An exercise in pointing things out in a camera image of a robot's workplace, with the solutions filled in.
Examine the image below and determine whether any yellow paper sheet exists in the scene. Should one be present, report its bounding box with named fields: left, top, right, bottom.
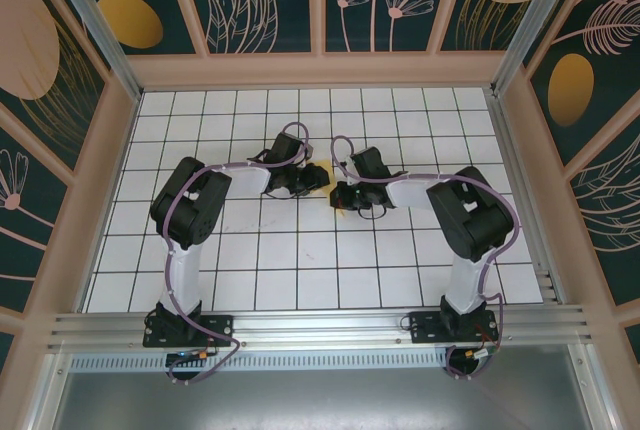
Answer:
left=314, top=158, right=350, bottom=217

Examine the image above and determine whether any small connector circuit board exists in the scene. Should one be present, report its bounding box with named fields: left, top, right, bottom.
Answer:
left=463, top=347, right=501, bottom=362
left=167, top=348, right=217, bottom=367

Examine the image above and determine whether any long aluminium mounting rail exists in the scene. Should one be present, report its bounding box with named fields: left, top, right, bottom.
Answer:
left=47, top=304, right=594, bottom=351

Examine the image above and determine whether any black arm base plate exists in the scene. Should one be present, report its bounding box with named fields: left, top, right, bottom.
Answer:
left=408, top=308, right=499, bottom=345
left=143, top=310, right=235, bottom=349

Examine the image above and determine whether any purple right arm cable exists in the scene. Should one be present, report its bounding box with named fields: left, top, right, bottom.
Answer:
left=330, top=135, right=522, bottom=382

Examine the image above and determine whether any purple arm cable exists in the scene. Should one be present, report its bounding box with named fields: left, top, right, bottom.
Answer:
left=159, top=121, right=311, bottom=386
left=330, top=135, right=522, bottom=382

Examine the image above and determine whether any aluminium side rail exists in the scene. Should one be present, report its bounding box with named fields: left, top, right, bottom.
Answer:
left=487, top=89, right=569, bottom=304

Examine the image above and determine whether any perforated metal cable tray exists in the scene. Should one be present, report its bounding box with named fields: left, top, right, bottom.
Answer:
left=67, top=353, right=576, bottom=372

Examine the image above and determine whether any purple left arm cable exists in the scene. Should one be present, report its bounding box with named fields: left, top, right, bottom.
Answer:
left=159, top=121, right=311, bottom=386

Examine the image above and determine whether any aluminium corner post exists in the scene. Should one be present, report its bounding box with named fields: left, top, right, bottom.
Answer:
left=489, top=0, right=584, bottom=96
left=39, top=0, right=144, bottom=101

